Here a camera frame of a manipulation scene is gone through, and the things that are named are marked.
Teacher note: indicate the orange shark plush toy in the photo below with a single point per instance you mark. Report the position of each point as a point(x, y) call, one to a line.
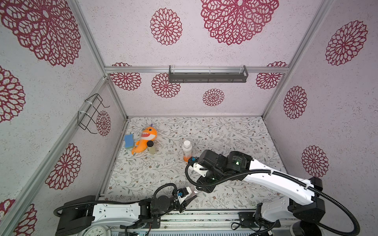
point(148, 134)

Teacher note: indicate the black capped square bottle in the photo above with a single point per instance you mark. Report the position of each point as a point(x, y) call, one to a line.
point(151, 147)

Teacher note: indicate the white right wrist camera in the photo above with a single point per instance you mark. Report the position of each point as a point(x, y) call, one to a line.
point(198, 169)

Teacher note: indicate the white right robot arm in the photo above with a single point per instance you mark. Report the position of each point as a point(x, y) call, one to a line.
point(298, 200)

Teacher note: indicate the black wire wall rack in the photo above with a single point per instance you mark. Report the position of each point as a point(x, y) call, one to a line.
point(95, 119)

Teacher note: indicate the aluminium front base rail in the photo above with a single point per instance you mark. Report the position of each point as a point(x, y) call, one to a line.
point(192, 223)

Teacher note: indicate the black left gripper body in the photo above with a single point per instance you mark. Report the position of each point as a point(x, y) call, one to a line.
point(175, 205)

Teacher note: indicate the white round bottle cap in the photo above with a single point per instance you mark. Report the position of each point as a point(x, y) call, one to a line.
point(187, 144)

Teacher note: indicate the white bottle orange base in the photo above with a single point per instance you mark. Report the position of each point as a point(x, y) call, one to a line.
point(187, 153)

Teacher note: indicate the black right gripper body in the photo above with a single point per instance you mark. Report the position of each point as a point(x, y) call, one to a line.
point(204, 183)

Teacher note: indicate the grey wall shelf rail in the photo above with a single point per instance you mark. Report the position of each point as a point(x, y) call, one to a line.
point(207, 77)

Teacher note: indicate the blue green sponge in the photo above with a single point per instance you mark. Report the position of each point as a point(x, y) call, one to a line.
point(128, 141)

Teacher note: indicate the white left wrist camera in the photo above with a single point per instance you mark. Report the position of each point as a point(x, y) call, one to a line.
point(182, 193)

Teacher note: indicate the white dial gauge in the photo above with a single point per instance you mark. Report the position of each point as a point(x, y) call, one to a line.
point(96, 231)

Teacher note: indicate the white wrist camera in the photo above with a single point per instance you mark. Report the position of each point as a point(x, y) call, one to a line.
point(198, 169)
point(182, 193)

